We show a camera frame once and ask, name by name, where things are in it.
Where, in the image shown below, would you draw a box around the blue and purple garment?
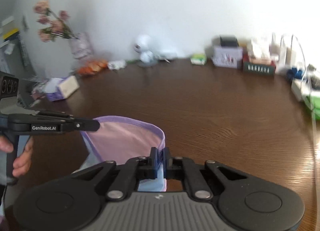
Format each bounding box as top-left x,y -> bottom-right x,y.
79,116 -> 167,192

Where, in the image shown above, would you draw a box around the person's left hand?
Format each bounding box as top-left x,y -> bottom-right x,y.
1,136 -> 34,178

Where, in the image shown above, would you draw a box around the purple white tissue pack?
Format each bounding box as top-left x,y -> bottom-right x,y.
44,76 -> 79,102

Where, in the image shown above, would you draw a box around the grey cabinet with papers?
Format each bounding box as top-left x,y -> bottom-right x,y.
1,16 -> 36,79

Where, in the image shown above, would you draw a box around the orange snack packet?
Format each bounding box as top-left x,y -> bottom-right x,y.
76,59 -> 108,77

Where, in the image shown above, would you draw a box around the patterned flower vase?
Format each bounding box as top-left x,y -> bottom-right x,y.
68,32 -> 93,59

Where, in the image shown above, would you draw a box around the pink artificial flowers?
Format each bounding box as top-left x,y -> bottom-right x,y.
33,0 -> 78,42

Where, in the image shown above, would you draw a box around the small green white box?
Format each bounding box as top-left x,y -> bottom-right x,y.
190,53 -> 207,66

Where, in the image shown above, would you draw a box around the white small bottles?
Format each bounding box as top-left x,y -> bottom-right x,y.
107,60 -> 126,70

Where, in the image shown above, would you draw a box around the lavender tin box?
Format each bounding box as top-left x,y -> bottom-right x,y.
212,35 -> 243,69

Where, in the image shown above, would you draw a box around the dark green tissue box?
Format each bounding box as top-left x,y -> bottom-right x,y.
242,39 -> 277,76

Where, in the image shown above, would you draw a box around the green flat package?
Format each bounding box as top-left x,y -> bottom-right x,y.
303,90 -> 320,121

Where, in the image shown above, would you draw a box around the white round desk camera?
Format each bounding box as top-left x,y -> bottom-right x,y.
133,34 -> 157,67

